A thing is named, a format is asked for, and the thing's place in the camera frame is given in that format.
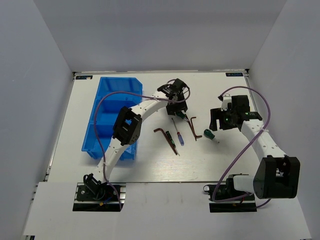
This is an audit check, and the green stubby screwdriver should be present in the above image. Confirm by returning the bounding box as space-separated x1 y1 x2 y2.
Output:
176 111 187 120
203 129 220 144

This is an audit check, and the black green precision screwdriver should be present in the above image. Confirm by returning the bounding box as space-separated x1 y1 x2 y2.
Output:
165 131 179 156

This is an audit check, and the brown hex key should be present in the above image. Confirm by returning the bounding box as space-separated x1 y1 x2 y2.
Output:
185 115 203 141
153 128 180 156

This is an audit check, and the red blue precision screwdriver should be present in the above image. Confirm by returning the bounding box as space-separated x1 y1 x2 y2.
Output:
172 118 185 146

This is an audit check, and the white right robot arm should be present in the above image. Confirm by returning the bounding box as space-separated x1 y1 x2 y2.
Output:
209 94 301 201

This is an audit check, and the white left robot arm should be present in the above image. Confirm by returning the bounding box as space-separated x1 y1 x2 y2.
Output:
82 77 191 183

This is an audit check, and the right corner label sticker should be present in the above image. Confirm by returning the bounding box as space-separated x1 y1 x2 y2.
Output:
225 72 244 77

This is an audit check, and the corner label sticker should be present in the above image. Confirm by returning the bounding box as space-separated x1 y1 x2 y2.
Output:
75 75 93 80
225 72 244 77

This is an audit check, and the blue plastic divided bin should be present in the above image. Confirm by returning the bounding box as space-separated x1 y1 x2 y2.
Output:
81 77 143 160

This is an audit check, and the left corner label sticker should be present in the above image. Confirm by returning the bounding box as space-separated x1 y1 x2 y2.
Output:
75 75 93 80

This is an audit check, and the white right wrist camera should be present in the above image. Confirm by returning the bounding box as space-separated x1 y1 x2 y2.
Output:
218 93 232 112

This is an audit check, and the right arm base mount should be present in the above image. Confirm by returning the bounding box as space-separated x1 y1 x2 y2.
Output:
203 184 257 213

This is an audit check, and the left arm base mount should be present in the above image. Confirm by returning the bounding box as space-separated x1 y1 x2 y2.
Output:
72 183 121 212

